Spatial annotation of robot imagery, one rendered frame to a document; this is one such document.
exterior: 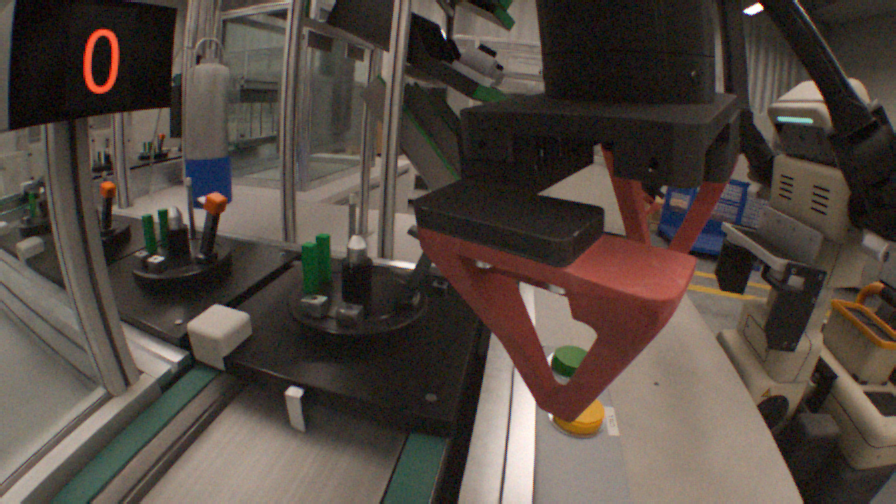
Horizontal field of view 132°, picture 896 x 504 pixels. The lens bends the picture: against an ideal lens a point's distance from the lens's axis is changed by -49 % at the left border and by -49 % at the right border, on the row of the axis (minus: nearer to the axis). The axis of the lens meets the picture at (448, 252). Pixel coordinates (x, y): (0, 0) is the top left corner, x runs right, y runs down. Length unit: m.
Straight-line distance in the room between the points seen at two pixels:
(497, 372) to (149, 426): 0.29
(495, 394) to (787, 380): 0.68
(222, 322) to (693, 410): 0.55
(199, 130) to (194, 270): 0.82
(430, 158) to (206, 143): 0.84
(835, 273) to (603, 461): 0.67
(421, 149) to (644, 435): 0.47
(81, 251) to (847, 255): 1.03
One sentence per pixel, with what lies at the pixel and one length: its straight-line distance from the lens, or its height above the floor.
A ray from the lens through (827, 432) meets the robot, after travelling 0.94.
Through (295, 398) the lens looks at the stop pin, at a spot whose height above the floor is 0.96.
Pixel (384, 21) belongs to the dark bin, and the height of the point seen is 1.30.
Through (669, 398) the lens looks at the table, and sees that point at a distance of 0.56.
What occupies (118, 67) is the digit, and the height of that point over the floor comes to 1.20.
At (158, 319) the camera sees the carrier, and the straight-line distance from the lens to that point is 0.43.
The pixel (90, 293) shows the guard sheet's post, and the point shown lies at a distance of 0.32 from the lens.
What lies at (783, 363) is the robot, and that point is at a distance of 0.85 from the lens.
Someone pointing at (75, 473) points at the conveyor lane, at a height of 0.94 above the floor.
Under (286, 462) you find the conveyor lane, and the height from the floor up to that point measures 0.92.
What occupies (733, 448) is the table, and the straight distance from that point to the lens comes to 0.54.
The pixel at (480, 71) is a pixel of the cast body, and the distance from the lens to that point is 0.57.
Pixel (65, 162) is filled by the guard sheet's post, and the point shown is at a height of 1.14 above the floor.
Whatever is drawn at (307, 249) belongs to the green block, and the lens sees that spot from 0.37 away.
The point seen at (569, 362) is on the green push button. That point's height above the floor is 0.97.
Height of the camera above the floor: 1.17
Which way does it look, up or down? 21 degrees down
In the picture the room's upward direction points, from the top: 6 degrees clockwise
